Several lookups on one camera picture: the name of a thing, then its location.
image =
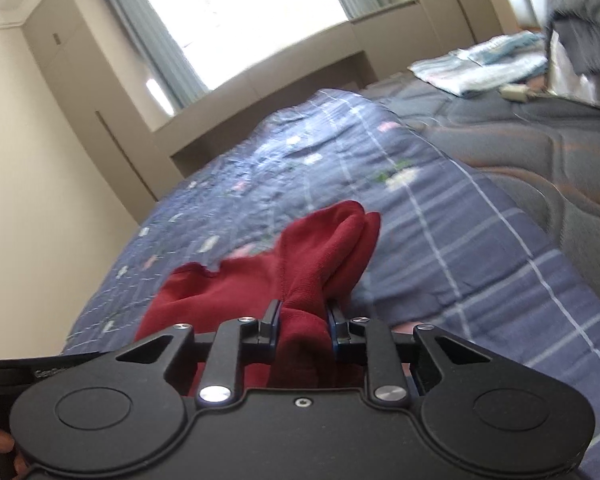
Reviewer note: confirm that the red garment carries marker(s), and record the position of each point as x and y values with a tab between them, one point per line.
320	250

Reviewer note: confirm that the beige built-in wardrobe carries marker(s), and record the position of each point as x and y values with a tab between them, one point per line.
75	110

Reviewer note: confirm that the dark grey hanging garment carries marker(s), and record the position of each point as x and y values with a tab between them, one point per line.
585	25

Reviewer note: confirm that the white charger adapter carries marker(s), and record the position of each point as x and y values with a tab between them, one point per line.
514	93

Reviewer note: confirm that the small light blue folded cloth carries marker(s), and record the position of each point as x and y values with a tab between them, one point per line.
505	47

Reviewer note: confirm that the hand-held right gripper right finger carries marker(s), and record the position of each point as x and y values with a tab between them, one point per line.
336	332

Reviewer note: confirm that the beige window cabinet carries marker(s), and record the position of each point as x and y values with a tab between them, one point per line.
280	80

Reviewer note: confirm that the large light blue folded cloth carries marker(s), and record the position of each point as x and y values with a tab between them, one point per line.
460	77

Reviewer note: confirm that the grey quilted mattress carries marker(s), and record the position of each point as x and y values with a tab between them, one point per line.
555	150

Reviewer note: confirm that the blue plaid floral quilt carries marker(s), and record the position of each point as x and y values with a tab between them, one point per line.
455	260

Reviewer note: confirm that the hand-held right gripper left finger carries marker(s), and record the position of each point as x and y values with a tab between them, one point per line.
271	322

